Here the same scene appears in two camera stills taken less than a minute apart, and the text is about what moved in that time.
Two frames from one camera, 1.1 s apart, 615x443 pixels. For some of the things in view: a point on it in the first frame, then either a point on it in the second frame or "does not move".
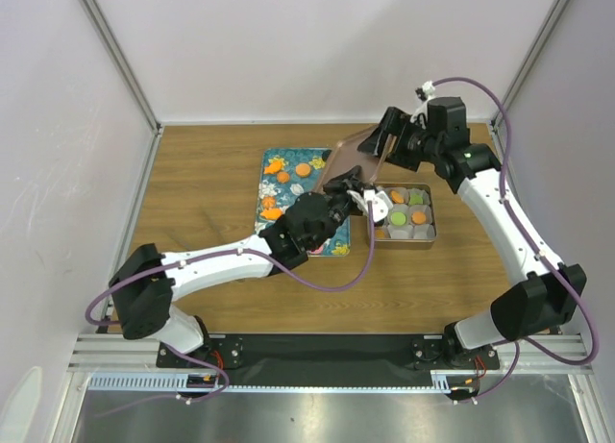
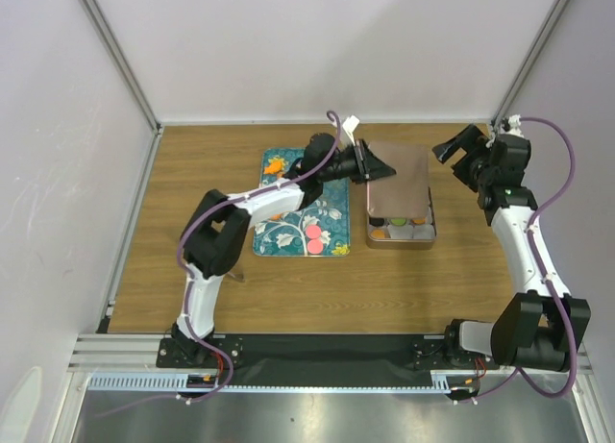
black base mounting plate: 323,359 does not move
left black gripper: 338,184 to 367,165
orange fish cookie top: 274,167 does not move
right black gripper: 398,123 to 467,140
